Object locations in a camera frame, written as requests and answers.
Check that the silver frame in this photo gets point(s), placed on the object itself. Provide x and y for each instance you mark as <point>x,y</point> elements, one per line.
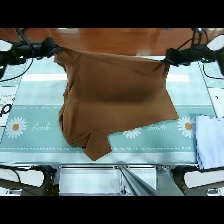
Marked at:
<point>140,180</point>

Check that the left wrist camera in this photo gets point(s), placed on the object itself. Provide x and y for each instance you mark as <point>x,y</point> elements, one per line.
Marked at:
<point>21,34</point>

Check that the pale blue garment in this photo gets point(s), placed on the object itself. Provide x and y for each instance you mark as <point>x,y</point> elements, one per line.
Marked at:
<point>210,141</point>

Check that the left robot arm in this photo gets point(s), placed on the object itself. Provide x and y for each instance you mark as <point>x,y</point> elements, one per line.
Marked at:
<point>20,50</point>

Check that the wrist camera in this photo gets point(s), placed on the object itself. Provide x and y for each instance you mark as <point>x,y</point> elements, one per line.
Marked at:
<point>197,36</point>
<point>21,34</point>

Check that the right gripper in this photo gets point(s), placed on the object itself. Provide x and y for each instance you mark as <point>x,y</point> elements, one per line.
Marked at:
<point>176,56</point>

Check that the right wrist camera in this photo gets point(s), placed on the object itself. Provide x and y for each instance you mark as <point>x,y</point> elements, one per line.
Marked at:
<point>197,36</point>

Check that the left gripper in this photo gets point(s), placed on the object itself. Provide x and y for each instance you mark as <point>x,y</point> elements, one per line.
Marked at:
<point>49,47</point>

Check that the brown T-shirt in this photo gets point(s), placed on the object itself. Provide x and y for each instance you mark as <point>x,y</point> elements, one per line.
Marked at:
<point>113,96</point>

